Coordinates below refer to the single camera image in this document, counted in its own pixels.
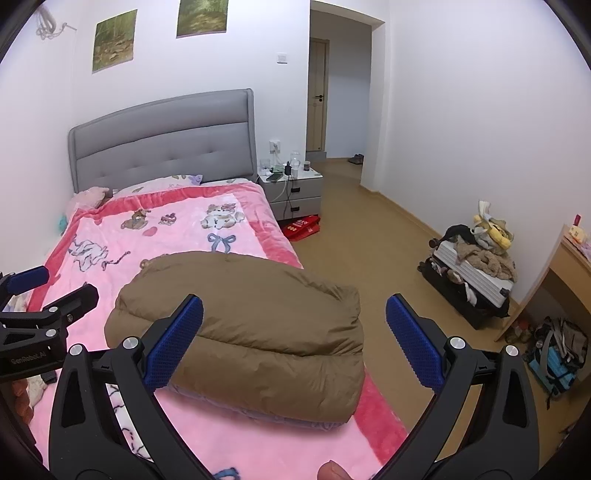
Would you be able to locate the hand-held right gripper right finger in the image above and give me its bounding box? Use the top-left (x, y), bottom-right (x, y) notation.
top-left (379, 294), bottom-right (541, 480)

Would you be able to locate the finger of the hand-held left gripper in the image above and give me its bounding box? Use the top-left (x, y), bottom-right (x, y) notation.
top-left (0, 284), bottom-right (100, 352)
top-left (0, 265), bottom-right (50, 296)

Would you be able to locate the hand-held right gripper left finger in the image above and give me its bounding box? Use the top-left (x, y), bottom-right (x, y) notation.
top-left (48, 294), bottom-right (218, 480)

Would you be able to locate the brown puffer jacket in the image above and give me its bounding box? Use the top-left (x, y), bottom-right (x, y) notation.
top-left (104, 251), bottom-right (365, 425)

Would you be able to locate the person's right hand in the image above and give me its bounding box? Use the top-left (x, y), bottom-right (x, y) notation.
top-left (318, 459), bottom-right (354, 480)

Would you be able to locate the open silver black suitcase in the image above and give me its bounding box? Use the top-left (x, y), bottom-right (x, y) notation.
top-left (418, 224), bottom-right (513, 329)

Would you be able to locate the pink pillow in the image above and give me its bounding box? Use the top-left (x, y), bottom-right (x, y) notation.
top-left (67, 186), bottom-right (112, 208)

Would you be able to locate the brown fuzzy garment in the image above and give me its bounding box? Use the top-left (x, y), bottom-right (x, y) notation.
top-left (455, 240), bottom-right (517, 280)

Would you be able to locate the pink printed blanket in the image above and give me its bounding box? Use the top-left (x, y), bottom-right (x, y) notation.
top-left (28, 180), bottom-right (409, 480)

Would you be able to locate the yellow plush toy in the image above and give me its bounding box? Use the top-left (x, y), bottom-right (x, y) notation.
top-left (473, 200), bottom-right (514, 252)

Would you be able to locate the white floral pillow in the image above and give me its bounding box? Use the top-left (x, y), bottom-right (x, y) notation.
top-left (113, 174), bottom-right (204, 195)

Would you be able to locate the grey blue backpack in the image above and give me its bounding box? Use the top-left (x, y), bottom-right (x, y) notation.
top-left (524, 316), bottom-right (587, 400)

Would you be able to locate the red shopping bag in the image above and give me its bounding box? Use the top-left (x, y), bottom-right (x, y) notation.
top-left (281, 215), bottom-right (321, 241)

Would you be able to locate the wooden desk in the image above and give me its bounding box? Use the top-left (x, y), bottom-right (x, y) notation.
top-left (494, 222), bottom-right (591, 342)

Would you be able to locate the grey bed headboard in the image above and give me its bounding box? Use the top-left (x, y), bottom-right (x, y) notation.
top-left (68, 89), bottom-right (258, 195)

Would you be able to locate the grey nightstand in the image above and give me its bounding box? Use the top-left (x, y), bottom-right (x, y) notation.
top-left (257, 167), bottom-right (322, 217)

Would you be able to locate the white air conditioner pipe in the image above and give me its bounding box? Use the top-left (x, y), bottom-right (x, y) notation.
top-left (34, 4), bottom-right (75, 40)

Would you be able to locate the wooden door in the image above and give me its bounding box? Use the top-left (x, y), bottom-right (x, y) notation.
top-left (307, 39), bottom-right (329, 152)

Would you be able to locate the forest wall picture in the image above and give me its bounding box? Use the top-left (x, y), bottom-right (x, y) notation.
top-left (176, 0), bottom-right (229, 38)
top-left (92, 9), bottom-right (138, 73)

